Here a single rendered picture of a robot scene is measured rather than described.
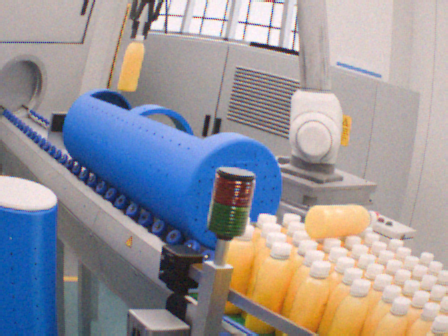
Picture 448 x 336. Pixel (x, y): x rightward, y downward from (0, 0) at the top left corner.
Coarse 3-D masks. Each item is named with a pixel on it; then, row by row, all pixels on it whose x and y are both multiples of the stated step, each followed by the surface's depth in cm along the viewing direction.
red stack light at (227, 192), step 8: (216, 176) 118; (216, 184) 118; (224, 184) 117; (232, 184) 116; (240, 184) 116; (248, 184) 117; (216, 192) 118; (224, 192) 117; (232, 192) 116; (240, 192) 117; (248, 192) 118; (216, 200) 118; (224, 200) 117; (232, 200) 117; (240, 200) 117; (248, 200) 118
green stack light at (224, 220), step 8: (216, 208) 118; (224, 208) 117; (232, 208) 117; (240, 208) 117; (248, 208) 119; (208, 216) 120; (216, 216) 118; (224, 216) 117; (232, 216) 117; (240, 216) 118; (248, 216) 119; (208, 224) 119; (216, 224) 118; (224, 224) 117; (232, 224) 117; (240, 224) 118; (216, 232) 118; (224, 232) 118; (232, 232) 118; (240, 232) 119
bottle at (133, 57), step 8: (136, 40) 234; (128, 48) 235; (136, 48) 234; (128, 56) 234; (136, 56) 234; (128, 64) 234; (136, 64) 235; (120, 72) 237; (128, 72) 235; (136, 72) 236; (120, 80) 236; (128, 80) 235; (136, 80) 237; (120, 88) 236; (128, 88) 236; (136, 88) 239
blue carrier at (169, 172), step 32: (96, 96) 244; (64, 128) 238; (96, 128) 215; (128, 128) 201; (160, 128) 191; (96, 160) 213; (128, 160) 194; (160, 160) 182; (192, 160) 173; (224, 160) 174; (256, 160) 179; (128, 192) 199; (160, 192) 180; (192, 192) 171; (256, 192) 182; (192, 224) 173
